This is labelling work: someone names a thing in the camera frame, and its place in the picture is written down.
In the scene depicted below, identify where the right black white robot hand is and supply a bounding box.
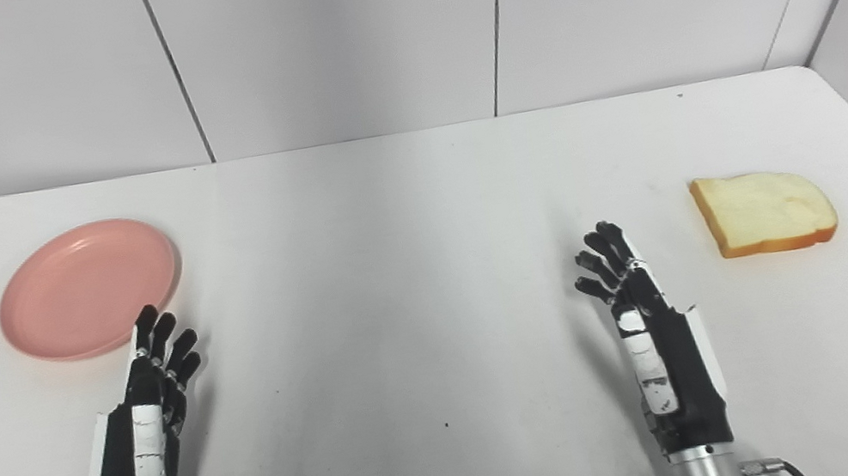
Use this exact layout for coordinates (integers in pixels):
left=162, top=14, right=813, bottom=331
left=564, top=205, right=739, bottom=468

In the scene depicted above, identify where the slice of bread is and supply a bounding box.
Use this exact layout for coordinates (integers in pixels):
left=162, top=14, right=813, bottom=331
left=687, top=156, right=842, bottom=266

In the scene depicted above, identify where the pink round plate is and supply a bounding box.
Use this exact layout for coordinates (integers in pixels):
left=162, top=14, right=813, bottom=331
left=0, top=209, right=194, bottom=373

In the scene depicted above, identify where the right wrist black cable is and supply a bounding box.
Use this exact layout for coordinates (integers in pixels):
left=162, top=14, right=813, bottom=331
left=738, top=449, right=815, bottom=476

